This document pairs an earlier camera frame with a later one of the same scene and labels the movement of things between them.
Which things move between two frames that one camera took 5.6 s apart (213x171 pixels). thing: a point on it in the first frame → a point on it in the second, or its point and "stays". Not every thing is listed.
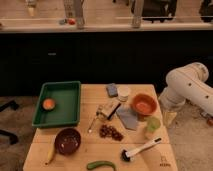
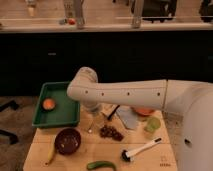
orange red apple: x=48 y=104 stays
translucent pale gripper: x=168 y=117 → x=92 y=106
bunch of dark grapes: x=109 y=131 stays
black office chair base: x=13 y=139 stays
